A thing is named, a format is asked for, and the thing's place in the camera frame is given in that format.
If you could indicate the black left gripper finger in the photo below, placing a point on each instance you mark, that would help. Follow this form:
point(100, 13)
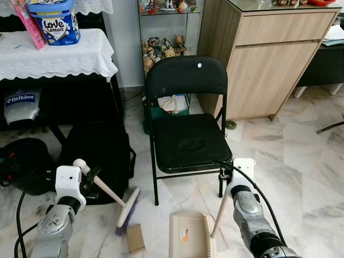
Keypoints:
point(97, 172)

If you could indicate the cream hand broom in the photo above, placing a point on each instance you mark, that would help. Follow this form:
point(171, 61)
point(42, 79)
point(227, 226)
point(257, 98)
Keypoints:
point(127, 212)

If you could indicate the black backpack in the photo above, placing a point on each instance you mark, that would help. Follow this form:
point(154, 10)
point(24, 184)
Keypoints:
point(102, 145)

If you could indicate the black folding chair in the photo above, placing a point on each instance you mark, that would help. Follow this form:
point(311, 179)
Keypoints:
point(185, 142)

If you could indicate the small green round disc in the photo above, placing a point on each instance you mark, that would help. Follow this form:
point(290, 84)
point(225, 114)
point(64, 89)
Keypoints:
point(230, 124)

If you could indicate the black round bag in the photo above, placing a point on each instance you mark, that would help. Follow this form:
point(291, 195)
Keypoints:
point(27, 161)

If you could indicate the brown cardboard piece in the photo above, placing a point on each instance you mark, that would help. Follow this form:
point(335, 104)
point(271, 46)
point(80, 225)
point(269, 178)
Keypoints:
point(135, 239)

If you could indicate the green plastic container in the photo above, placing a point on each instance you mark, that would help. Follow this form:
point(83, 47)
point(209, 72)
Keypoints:
point(158, 113)

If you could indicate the black tripod leg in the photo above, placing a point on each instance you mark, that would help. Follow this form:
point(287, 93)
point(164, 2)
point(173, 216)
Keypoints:
point(330, 127)

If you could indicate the silver BitRobot bag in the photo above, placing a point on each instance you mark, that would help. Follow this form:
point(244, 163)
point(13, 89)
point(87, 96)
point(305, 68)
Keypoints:
point(21, 107)

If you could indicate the light wood drawer cabinet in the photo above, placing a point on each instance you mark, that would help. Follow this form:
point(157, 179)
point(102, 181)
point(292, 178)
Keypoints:
point(269, 75)

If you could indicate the white lace tablecloth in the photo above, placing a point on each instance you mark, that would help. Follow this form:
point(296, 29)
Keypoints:
point(54, 56)

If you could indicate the black desk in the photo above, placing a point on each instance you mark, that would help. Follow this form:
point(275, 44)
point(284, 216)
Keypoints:
point(322, 67)

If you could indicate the blue Love Letters tub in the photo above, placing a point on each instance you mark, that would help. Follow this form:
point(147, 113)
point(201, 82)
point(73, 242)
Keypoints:
point(54, 27)

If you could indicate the pink flat box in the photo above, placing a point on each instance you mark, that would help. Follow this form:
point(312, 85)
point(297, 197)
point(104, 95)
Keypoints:
point(32, 32)

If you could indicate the glass display cabinet with figurines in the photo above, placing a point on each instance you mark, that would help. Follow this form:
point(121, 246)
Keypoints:
point(169, 32)

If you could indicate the white paper stack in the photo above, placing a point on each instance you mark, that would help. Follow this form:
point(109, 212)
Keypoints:
point(334, 36)

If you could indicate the red tray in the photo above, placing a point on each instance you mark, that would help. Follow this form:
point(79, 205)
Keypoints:
point(321, 2)

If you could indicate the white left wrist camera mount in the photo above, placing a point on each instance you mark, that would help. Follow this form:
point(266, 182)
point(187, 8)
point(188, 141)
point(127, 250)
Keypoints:
point(69, 183)

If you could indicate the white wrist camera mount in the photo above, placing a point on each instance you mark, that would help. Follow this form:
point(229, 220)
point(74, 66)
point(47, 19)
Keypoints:
point(244, 172)
point(69, 183)

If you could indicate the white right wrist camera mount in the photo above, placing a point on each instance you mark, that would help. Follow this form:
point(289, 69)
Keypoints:
point(244, 172)

